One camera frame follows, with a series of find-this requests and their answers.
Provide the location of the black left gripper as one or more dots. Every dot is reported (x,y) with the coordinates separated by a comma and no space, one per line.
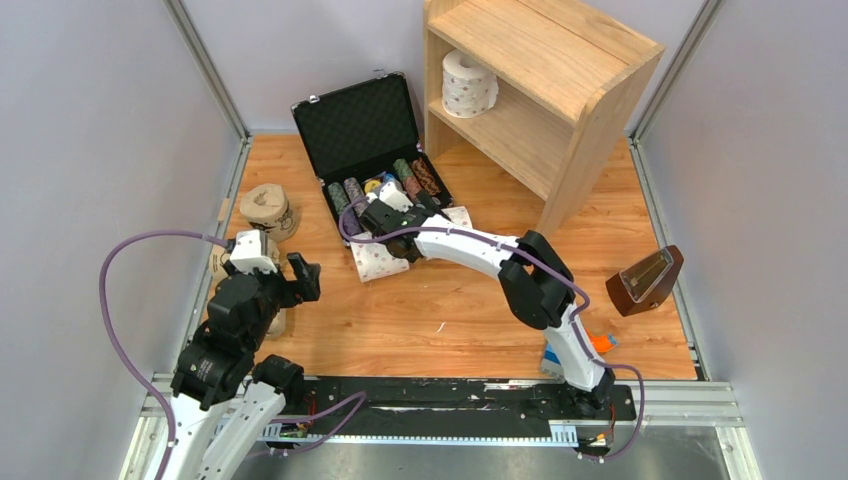
(307,285)

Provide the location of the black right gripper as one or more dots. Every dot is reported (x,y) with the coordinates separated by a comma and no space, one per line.
(406,212)

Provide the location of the floral toilet roll two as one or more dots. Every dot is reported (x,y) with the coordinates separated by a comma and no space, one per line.
(373,262)

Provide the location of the floral toilet roll three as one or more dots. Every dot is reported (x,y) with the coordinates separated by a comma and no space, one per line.
(468,89)

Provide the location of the brown roll labelled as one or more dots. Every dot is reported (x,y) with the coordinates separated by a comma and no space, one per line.
(277,326)

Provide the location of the floral toilet roll one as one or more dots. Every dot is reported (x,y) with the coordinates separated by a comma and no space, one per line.
(458,215)

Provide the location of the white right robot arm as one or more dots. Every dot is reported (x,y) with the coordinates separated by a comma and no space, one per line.
(538,287)

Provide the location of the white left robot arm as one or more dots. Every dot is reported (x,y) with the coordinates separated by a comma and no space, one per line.
(222,398)

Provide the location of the wooden shelf unit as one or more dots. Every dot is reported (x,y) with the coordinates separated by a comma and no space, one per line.
(570,77)

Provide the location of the black poker chip case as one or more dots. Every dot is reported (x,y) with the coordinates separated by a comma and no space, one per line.
(360,131)

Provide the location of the brown wrapped roll upright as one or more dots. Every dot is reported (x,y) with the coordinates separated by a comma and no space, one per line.
(268,208)

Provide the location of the brown wrapped roll lying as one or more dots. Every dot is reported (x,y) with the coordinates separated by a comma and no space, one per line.
(217,260)

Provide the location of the blue green block stack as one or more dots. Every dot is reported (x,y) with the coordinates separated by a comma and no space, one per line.
(550,365)

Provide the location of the orange curved toy piece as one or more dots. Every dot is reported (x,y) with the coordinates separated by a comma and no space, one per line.
(603,343)

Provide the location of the brown metronome with glass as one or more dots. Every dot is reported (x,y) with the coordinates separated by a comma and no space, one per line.
(645,285)

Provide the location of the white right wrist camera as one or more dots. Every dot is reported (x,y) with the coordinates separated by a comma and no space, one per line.
(389,194)

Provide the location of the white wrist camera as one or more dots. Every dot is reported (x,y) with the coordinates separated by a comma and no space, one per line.
(389,194)
(254,250)

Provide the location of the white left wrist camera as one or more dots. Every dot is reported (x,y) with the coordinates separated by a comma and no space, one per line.
(254,250)

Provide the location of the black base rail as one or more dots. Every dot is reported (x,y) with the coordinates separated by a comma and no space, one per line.
(450,407)

